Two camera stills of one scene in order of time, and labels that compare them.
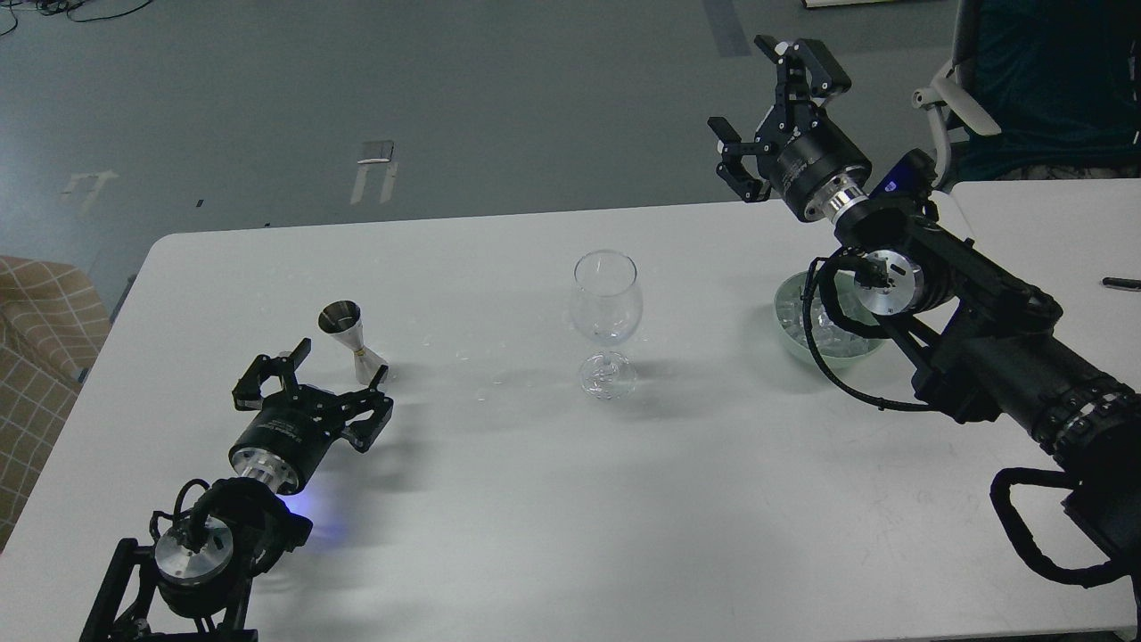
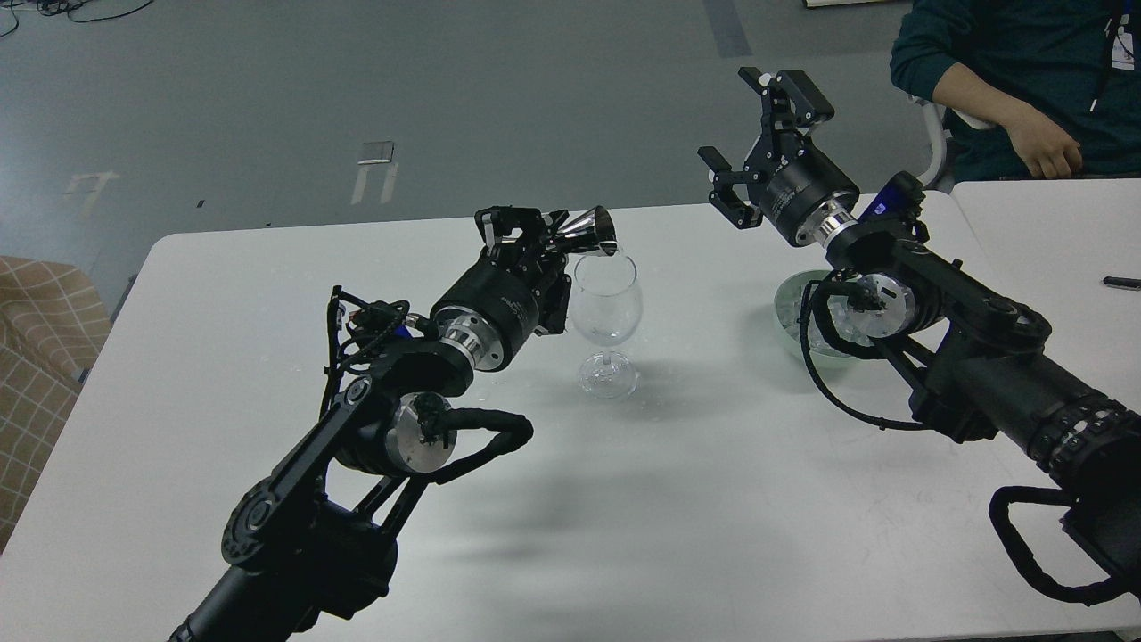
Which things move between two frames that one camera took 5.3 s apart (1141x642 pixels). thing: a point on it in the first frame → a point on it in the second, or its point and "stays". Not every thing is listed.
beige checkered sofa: (53, 317) stays
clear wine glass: (605, 301) stays
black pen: (1121, 283) stays
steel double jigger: (343, 318) → (592, 232)
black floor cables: (48, 7) stays
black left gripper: (291, 433) → (513, 292)
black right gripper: (813, 165) → (807, 194)
